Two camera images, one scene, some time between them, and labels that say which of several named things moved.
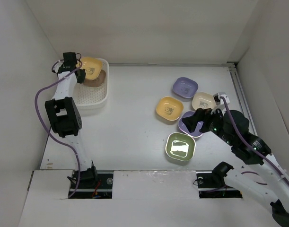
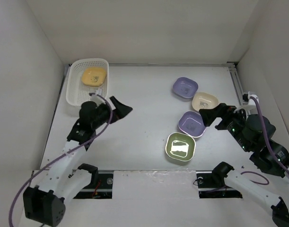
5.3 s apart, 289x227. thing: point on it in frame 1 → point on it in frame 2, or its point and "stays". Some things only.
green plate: [180, 146] stays
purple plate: [185, 87] stays
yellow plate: [169, 108] → [93, 76]
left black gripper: [82, 77] → [121, 110]
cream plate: [203, 100] stays
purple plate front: [196, 133] stays
